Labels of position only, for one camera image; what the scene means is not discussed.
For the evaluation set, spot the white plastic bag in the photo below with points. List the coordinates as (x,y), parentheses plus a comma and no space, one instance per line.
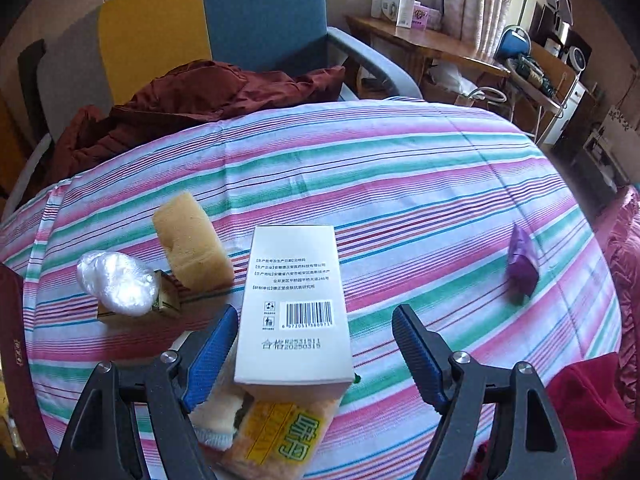
(450,80)

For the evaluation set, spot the white picture carton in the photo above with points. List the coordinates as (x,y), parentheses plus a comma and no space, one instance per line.
(391,4)

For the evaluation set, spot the small green tea box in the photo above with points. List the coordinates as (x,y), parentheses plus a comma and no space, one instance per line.
(169,301)

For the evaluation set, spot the pink purple carton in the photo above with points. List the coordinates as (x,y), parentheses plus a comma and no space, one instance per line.
(427,16)

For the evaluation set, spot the white round appliance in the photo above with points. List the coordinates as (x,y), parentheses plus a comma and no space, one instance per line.
(580,56)

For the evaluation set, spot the clear plastic wrap ball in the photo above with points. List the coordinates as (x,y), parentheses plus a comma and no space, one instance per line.
(117,282)

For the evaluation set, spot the pink quilted bedspread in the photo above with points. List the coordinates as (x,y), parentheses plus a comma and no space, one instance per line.
(622,260)

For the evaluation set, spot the maroon jacket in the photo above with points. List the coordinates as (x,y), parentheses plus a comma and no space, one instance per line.
(190,105)

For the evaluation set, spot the dark red gold-lined box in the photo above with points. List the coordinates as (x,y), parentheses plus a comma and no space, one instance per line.
(20,370)

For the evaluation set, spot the red cloth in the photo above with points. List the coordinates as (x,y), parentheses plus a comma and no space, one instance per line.
(595,410)

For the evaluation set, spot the pink patterned curtain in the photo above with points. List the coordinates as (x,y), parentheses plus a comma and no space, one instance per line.
(480,5)

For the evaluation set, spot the cream fluffy cloth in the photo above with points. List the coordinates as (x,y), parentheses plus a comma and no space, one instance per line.
(220,415)

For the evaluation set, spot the dark patterned bundle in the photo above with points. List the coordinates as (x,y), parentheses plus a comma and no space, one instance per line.
(532,74)

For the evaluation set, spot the yellow sponge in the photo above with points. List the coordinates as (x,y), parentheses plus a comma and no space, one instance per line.
(192,245)

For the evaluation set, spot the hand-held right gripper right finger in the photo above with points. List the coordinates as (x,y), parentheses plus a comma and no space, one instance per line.
(420,355)

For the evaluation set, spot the pink green striped blanket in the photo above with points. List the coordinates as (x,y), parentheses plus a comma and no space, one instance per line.
(400,185)

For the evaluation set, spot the white barcode box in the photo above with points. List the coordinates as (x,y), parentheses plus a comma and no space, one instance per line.
(295,310)

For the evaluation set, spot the wooden desk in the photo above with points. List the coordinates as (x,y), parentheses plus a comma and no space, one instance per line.
(425,45)

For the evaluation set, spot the grey yellow blue sofa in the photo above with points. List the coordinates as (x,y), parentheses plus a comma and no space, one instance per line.
(260,15)

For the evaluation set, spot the blue rounded object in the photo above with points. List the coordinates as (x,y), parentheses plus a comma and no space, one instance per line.
(514,42)

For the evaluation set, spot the orange snack packet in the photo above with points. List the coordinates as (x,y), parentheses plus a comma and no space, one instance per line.
(280,435)

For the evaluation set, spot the white jar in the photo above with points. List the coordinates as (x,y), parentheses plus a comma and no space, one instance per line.
(378,6)

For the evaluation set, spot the purple packet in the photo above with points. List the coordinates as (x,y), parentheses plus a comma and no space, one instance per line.
(522,260)

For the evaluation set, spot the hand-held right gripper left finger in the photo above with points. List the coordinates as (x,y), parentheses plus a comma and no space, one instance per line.
(210,355)

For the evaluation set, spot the white low shelf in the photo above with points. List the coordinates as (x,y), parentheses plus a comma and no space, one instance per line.
(605,157)

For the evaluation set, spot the wooden wardrobe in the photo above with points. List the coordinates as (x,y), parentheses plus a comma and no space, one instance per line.
(10,145)

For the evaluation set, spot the wooden cabinet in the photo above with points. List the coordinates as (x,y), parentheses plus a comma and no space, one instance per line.
(567,95)

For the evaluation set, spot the tall white carton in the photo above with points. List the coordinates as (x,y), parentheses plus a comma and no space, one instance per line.
(406,5)

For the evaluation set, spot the brown paper bag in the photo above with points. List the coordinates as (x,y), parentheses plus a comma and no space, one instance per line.
(467,99)

